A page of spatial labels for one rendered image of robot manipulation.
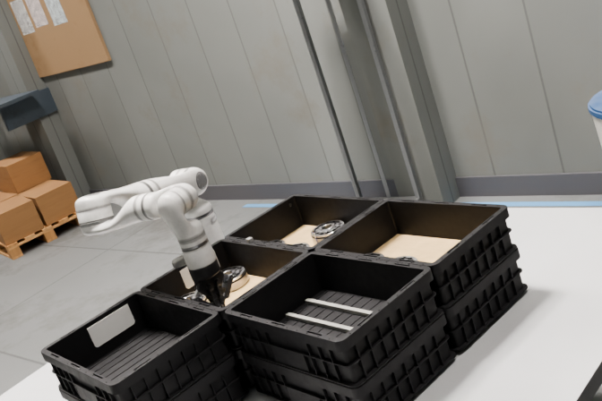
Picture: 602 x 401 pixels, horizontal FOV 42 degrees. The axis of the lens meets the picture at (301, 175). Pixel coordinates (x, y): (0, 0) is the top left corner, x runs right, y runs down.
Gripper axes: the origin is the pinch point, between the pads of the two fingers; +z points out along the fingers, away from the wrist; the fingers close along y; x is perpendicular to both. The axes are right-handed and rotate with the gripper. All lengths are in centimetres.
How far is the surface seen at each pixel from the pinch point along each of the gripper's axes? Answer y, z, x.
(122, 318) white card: -15.9, -3.5, 22.8
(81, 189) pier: 183, 71, 516
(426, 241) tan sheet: 48, 3, -29
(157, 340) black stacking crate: -13.6, 2.7, 12.6
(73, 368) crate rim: -38.1, -7.4, 4.0
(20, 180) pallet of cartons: 134, 39, 513
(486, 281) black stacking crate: 37, 5, -55
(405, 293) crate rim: 12, -7, -55
